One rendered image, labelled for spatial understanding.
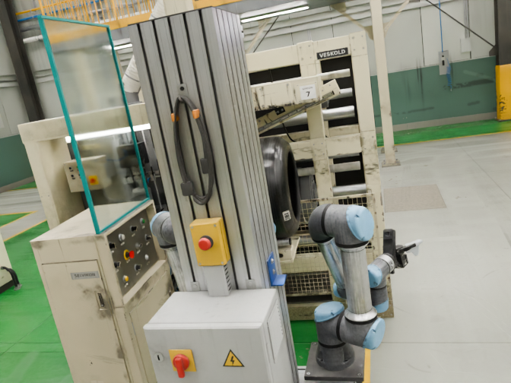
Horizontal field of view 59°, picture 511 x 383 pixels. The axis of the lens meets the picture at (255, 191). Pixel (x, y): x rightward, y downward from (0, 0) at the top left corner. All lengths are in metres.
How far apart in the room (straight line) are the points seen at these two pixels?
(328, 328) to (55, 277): 1.32
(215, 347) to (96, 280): 1.13
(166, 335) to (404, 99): 10.62
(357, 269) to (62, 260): 1.39
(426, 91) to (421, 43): 1.10
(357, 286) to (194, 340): 0.64
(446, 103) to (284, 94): 9.14
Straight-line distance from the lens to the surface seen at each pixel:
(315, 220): 1.58
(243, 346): 1.23
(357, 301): 1.66
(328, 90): 2.85
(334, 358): 1.84
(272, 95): 2.75
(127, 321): 2.32
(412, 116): 11.63
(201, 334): 1.25
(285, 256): 2.60
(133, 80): 3.04
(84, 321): 2.43
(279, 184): 2.37
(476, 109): 11.81
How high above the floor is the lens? 1.83
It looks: 14 degrees down
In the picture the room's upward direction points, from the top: 10 degrees counter-clockwise
